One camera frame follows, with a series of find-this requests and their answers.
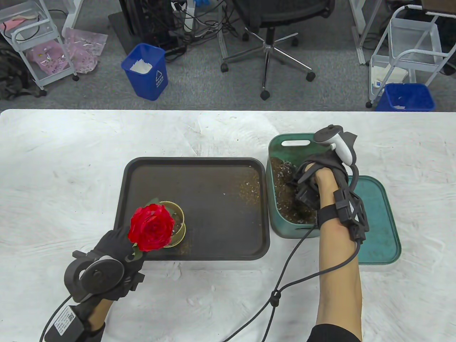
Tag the person's left hand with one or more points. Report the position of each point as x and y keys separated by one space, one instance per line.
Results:
x=114 y=245

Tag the person's right hand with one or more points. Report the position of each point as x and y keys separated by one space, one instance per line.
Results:
x=327 y=162

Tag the red artificial rose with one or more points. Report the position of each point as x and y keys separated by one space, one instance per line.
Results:
x=151 y=228

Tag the brown potting mix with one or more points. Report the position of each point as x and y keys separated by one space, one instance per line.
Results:
x=283 y=192
x=177 y=221

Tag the person's right forearm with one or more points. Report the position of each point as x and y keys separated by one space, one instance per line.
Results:
x=338 y=285

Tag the person's left forearm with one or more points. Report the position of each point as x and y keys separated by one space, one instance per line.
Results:
x=101 y=313

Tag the scattered potting mix crumbs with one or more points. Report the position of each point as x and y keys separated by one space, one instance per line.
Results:
x=249 y=188

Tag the green plastic storage bin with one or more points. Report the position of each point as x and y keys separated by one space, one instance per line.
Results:
x=281 y=146

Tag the yellow ribbed flower pot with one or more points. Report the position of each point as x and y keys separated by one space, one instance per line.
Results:
x=180 y=228

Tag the green plastic bin lid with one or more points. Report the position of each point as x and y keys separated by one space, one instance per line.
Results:
x=381 y=221

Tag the plain blue bin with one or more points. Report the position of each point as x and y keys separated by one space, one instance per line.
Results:
x=406 y=98

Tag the dark brown plastic tray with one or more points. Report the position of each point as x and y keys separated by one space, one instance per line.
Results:
x=213 y=221

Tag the black office chair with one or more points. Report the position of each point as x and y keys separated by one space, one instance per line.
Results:
x=267 y=42

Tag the white desk leg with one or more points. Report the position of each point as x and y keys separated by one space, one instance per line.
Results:
x=360 y=32

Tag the white metal trolley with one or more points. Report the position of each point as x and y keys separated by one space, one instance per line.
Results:
x=413 y=46
x=25 y=39

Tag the blue bin with white symbol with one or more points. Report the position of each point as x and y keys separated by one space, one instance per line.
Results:
x=146 y=78

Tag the black sleeve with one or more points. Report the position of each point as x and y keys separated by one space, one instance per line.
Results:
x=335 y=333

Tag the pink plastic bag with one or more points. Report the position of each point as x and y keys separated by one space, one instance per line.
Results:
x=46 y=58
x=85 y=50

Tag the black backpack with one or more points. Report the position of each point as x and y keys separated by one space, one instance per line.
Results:
x=12 y=74

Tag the black computer tower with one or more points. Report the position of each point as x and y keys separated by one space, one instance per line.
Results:
x=146 y=17

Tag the black right wrist camera module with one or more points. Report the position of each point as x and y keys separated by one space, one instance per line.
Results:
x=351 y=213

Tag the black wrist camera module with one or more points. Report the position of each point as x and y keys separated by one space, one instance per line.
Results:
x=66 y=322
x=351 y=213

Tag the black left wrist camera module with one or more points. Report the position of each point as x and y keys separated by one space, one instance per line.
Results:
x=66 y=322

